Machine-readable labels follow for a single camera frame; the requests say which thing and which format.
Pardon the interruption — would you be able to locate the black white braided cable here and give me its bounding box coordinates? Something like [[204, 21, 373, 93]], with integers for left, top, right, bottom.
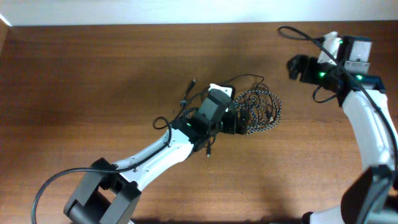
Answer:
[[231, 88, 283, 135]]

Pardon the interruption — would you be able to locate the thin black cable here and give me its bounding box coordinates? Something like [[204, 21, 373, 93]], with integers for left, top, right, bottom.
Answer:
[[172, 73, 274, 158]]

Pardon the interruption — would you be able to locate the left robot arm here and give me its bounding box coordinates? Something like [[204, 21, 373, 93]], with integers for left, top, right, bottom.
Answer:
[[63, 89, 249, 223]]

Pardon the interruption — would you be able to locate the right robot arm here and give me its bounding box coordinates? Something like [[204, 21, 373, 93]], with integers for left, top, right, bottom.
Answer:
[[287, 32, 397, 223]]

